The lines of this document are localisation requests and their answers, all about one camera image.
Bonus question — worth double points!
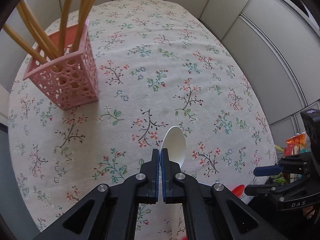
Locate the white plastic spoon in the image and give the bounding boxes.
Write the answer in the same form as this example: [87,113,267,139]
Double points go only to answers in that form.
[161,126,186,167]

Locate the wooden chopstick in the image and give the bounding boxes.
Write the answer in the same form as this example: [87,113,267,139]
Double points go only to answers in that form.
[18,0,60,58]
[58,0,72,57]
[15,3,54,61]
[73,0,101,52]
[3,23,48,64]
[72,0,95,51]
[71,0,85,52]

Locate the white kitchen cabinets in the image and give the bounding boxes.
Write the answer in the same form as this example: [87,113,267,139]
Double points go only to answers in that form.
[0,0,320,140]

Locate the red plastic spoon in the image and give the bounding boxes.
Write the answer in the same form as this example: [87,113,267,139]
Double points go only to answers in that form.
[232,184,245,198]

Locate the orange snack package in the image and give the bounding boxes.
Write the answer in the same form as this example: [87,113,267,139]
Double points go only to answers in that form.
[284,132,306,157]

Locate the pink perforated utensil basket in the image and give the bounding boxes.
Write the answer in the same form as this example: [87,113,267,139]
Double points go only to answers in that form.
[23,19,99,110]

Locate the floral tablecloth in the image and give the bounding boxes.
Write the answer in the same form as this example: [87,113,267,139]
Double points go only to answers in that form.
[9,0,276,231]

